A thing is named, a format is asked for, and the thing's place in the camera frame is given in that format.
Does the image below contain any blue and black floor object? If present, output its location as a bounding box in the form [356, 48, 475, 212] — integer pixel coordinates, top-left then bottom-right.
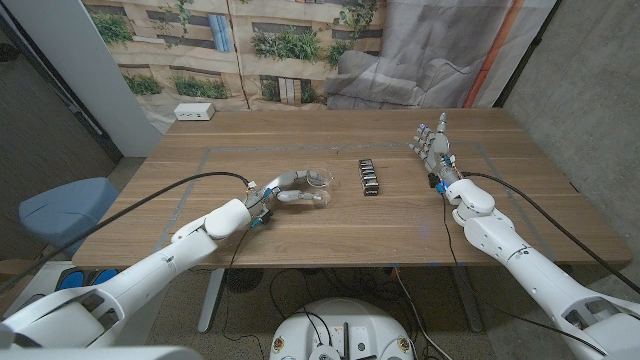
[54, 268, 119, 292]

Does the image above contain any white robot torso base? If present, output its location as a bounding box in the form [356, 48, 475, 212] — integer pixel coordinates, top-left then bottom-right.
[269, 298, 416, 360]

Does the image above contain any white power strip box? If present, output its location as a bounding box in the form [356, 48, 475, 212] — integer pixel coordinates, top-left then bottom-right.
[173, 102, 216, 122]

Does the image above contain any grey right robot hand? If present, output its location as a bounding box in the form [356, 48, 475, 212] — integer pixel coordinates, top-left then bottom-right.
[408, 111, 464, 196]

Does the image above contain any blue upholstered chair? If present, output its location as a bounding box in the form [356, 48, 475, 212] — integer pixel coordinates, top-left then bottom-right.
[18, 177, 120, 259]

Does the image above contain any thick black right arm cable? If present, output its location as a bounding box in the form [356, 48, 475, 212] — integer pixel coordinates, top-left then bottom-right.
[462, 171, 640, 295]

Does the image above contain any white table leg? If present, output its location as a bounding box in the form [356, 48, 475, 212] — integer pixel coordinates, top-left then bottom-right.
[197, 268, 226, 334]

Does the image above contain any grey table leg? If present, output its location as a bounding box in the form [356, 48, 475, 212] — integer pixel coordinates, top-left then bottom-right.
[452, 264, 484, 334]

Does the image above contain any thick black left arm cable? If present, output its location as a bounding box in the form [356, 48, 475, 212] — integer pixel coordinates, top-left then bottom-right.
[0, 171, 251, 296]

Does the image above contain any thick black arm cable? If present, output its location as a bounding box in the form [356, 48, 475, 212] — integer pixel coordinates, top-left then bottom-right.
[462, 171, 640, 295]
[0, 171, 251, 296]

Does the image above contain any white floor cable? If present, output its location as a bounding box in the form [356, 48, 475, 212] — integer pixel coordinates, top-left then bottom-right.
[393, 267, 441, 360]

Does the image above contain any clear glass beaker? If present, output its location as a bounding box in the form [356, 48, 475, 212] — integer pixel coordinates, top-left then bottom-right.
[305, 168, 335, 207]

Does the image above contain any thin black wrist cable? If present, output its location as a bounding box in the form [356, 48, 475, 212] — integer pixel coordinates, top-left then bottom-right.
[441, 193, 609, 357]
[219, 227, 266, 360]

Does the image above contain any round black floor fan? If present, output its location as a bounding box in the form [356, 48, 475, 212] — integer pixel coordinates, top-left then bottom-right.
[224, 268, 265, 294]

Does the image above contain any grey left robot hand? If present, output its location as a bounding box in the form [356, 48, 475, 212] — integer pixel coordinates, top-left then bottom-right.
[244, 169, 334, 229]

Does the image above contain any thin black left wrist cable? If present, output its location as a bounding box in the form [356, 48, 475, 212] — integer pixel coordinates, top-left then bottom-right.
[219, 227, 266, 360]

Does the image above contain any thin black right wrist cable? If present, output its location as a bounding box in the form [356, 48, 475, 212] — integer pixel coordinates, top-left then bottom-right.
[441, 193, 609, 357]

